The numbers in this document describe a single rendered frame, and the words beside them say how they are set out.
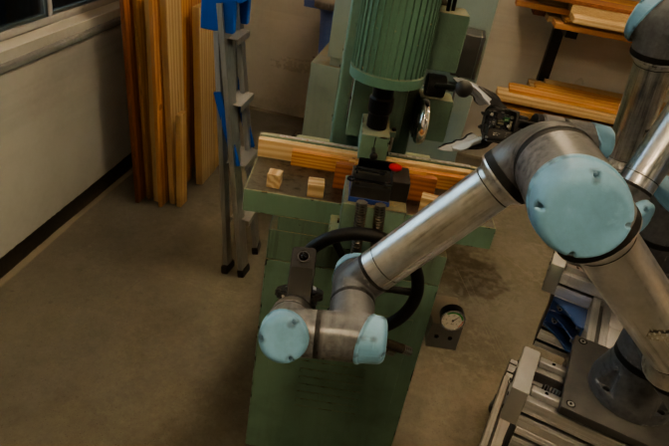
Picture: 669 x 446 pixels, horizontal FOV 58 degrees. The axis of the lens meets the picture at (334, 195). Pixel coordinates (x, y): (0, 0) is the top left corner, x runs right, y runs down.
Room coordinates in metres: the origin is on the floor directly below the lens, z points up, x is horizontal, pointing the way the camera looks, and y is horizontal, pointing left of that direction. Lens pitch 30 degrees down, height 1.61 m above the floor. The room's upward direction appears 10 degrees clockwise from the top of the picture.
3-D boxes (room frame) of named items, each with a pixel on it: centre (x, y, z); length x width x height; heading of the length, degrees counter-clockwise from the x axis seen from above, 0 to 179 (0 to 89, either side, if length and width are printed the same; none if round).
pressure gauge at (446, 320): (1.17, -0.34, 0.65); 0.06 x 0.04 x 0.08; 91
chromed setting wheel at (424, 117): (1.51, -0.20, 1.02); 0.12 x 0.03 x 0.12; 1
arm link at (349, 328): (0.72, -0.06, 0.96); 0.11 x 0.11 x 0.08; 0
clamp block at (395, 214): (1.18, -0.09, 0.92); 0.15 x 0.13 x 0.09; 91
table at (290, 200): (1.27, -0.09, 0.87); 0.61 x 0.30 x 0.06; 91
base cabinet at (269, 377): (1.49, -0.07, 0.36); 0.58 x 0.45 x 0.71; 1
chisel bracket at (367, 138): (1.39, -0.08, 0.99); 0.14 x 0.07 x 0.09; 1
